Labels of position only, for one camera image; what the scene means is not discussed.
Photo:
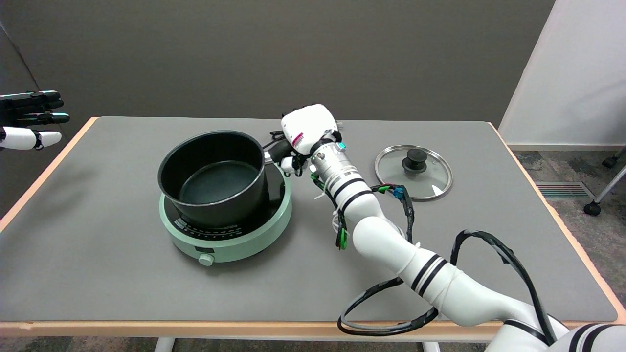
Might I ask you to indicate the floor air vent grille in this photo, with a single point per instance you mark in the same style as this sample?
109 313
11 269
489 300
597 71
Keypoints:
565 190

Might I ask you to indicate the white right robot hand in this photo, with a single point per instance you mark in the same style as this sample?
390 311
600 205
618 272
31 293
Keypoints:
310 124

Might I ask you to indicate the black soup pot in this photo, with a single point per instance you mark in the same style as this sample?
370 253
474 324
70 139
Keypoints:
215 215

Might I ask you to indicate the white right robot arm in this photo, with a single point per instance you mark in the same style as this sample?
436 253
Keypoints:
391 244

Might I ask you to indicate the black caster wheel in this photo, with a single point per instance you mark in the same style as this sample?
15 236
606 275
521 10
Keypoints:
610 160

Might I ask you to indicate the grey table mat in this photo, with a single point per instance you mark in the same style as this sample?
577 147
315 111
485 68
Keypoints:
98 244

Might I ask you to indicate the glass pot lid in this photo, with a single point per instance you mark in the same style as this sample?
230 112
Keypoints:
415 159

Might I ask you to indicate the green round induction stove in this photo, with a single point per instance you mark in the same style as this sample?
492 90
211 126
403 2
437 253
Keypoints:
234 244

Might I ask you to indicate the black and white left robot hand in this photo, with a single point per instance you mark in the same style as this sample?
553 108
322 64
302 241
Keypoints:
24 137

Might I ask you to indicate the white table leg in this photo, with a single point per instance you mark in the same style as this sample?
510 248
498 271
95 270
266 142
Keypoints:
431 346
164 344

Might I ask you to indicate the grey chair leg with caster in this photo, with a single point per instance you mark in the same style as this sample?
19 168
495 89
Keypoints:
604 195

